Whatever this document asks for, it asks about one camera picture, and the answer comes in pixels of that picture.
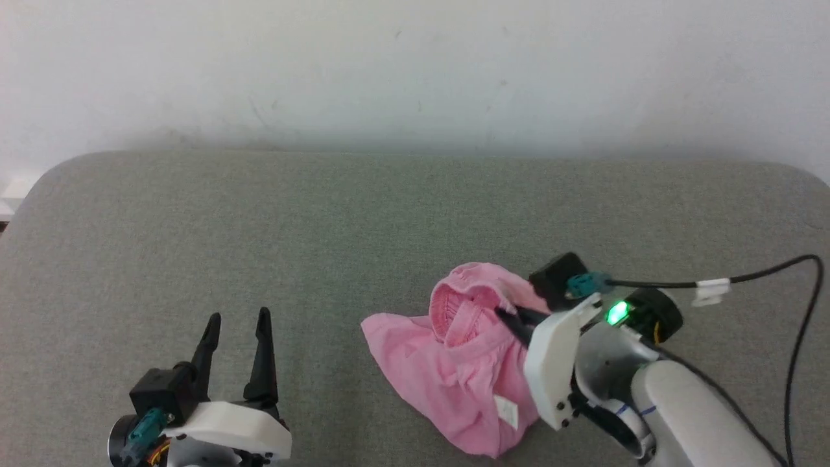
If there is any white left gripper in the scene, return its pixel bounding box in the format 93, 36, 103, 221
108, 307, 293, 467

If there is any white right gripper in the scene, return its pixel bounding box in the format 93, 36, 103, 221
495, 288, 683, 431

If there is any pink garment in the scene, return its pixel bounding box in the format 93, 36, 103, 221
361, 261, 552, 459

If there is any grey fabric sofa seat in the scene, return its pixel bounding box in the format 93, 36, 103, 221
0, 150, 830, 467

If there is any teal cable connector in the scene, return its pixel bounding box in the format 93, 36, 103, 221
565, 272, 612, 300
122, 408, 167, 462

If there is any white cable tag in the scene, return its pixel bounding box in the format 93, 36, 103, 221
692, 278, 731, 307

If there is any long black camera cable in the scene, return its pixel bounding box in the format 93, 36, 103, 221
608, 254, 825, 467

